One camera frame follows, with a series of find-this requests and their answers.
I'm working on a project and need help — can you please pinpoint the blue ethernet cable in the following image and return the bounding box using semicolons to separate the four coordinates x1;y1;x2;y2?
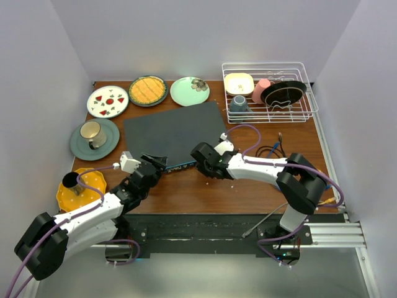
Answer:
266;142;282;158

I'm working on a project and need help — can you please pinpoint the black cable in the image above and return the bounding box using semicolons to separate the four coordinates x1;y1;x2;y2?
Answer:
254;132;289;159

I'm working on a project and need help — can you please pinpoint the grey ethernet cable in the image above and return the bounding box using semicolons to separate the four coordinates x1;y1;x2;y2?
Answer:
241;203;289;239

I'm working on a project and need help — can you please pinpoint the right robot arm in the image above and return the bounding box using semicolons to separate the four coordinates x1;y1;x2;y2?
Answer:
190;141;328;244

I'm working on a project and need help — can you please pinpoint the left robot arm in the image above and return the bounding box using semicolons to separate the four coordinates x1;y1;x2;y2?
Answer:
14;151;167;281

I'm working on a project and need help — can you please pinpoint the grey blue mug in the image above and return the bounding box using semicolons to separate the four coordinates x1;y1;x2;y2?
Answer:
229;95;253;113

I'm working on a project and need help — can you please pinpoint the yellow woven pattern plate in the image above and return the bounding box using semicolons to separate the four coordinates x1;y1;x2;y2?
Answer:
128;75;169;107

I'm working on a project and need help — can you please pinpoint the cream ceramic mug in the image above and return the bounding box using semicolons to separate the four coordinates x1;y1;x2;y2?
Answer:
79;120;107;150

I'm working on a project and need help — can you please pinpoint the grey green saucer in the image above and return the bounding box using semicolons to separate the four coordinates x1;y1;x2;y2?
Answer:
69;119;120;161

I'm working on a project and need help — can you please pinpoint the mint green flower plate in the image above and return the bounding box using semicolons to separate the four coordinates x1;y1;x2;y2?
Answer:
170;77;210;107

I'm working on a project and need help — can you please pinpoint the dark bronze mug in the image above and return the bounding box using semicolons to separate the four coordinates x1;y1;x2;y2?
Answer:
61;171;85;196

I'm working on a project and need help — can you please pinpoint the white strawberry pattern plate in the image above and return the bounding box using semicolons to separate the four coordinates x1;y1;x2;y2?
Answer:
86;86;129;119

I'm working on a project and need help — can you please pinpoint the yellow scalloped plate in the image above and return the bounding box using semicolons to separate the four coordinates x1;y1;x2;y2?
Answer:
56;168;107;212

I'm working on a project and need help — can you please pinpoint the cream square bowl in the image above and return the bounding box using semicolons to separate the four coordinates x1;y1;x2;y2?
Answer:
224;73;255;96

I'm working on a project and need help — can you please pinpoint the pink cup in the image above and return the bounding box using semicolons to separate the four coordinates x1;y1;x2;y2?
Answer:
252;79;271;104

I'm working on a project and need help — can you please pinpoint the black round plate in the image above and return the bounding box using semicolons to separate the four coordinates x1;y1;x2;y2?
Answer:
261;81;307;108

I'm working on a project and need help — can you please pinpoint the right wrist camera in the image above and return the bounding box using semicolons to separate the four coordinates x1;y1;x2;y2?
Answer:
214;133;234;156

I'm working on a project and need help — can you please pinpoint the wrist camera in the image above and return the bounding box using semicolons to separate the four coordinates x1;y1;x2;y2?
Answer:
214;133;234;156
120;151;141;174

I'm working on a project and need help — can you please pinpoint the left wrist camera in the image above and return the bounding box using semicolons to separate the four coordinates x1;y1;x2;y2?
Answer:
120;151;141;174

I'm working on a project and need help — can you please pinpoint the black network switch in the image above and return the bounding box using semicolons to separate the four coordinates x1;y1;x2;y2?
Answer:
123;102;226;173

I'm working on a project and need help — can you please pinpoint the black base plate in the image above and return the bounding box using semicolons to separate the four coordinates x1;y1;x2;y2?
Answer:
92;214;313;260

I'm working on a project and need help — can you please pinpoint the white wire dish rack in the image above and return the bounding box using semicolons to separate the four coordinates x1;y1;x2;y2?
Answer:
221;62;318;124

